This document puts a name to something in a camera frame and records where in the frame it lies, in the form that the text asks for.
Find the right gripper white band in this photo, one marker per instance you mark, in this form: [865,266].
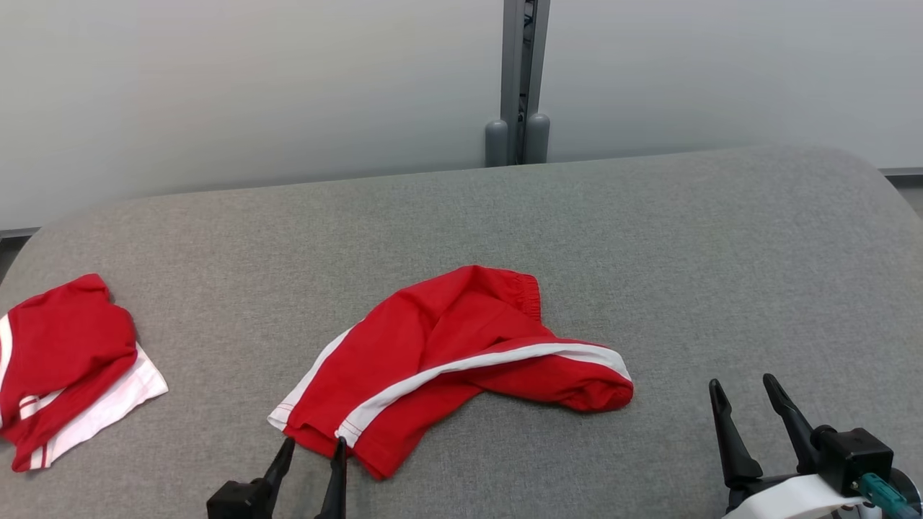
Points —
[793,501]

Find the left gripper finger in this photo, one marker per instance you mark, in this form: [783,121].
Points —
[336,490]
[280,468]

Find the red shorts with white stripes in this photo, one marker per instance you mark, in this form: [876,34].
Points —
[433,339]

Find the red and white garment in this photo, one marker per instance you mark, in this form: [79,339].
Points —
[65,339]

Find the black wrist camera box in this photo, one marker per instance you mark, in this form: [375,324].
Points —
[854,458]
[234,502]

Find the grey metal partition post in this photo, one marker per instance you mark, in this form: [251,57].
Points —
[513,72]

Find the grey cylindrical post foot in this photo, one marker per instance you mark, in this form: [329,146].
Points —
[538,137]
[496,144]

